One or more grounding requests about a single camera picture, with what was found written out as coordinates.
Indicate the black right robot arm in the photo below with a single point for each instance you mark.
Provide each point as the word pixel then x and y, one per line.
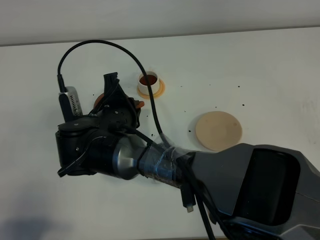
pixel 253 192

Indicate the far orange cup coaster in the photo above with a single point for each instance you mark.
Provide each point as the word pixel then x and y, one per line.
pixel 157 94

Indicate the beige round teapot coaster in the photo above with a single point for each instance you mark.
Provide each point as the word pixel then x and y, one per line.
pixel 218 130

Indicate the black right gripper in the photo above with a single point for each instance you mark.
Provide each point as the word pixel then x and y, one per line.
pixel 116 112

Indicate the brown clay teapot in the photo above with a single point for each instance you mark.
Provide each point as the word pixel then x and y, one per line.
pixel 138 104

